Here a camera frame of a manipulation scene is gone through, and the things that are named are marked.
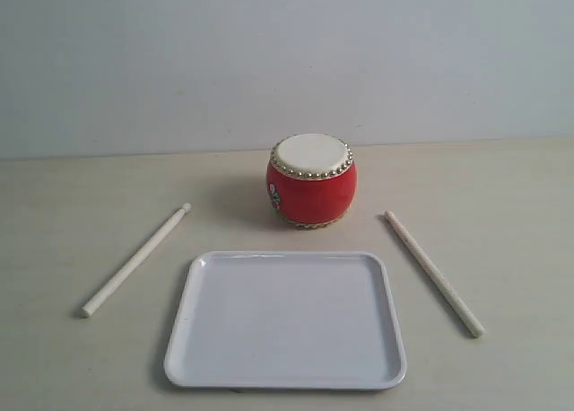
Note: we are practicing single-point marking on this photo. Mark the white drumstick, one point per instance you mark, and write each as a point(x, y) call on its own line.
point(96, 301)
point(441, 283)

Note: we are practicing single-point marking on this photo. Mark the white rectangular plastic tray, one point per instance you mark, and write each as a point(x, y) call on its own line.
point(316, 320)

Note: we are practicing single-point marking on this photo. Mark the small red drum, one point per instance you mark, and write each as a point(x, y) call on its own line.
point(311, 179)

